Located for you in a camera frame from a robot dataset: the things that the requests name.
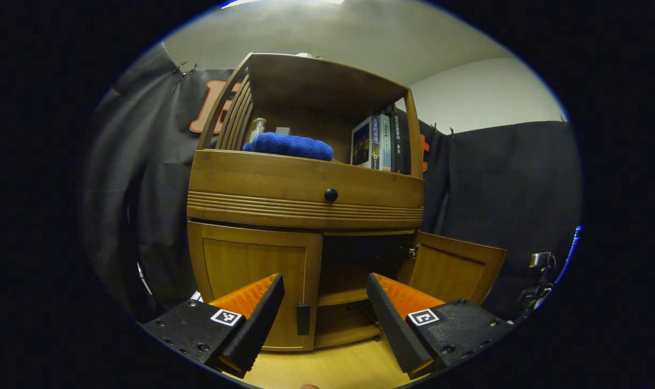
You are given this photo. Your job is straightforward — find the white and dark cover book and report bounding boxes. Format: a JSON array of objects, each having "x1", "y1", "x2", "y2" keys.
[{"x1": 350, "y1": 116, "x2": 382, "y2": 169}]

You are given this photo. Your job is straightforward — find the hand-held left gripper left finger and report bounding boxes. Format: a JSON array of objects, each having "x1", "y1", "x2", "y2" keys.
[{"x1": 141, "y1": 274, "x2": 286, "y2": 379}]

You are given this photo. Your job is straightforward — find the blue rolled towel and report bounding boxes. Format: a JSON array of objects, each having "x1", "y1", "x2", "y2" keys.
[{"x1": 243, "y1": 132, "x2": 335, "y2": 161}]

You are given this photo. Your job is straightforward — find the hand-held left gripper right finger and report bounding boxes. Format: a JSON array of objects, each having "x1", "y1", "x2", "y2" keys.
[{"x1": 366, "y1": 273, "x2": 517, "y2": 380}]

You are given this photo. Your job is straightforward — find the wooden double-door shoe cabinet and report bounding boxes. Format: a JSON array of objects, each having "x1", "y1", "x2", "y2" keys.
[{"x1": 187, "y1": 52, "x2": 507, "y2": 352}]

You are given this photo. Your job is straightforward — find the light blue spine book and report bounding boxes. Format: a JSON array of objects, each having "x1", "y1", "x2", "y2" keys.
[{"x1": 380, "y1": 113, "x2": 393, "y2": 172}]

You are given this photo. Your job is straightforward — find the black backdrop cloth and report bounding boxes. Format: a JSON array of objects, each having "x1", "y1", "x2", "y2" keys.
[{"x1": 79, "y1": 43, "x2": 584, "y2": 325}]

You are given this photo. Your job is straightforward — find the wooden shoe cabinet door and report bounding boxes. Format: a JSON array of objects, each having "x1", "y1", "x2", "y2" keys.
[
  {"x1": 188, "y1": 220, "x2": 323, "y2": 352},
  {"x1": 397, "y1": 231, "x2": 507, "y2": 320}
]

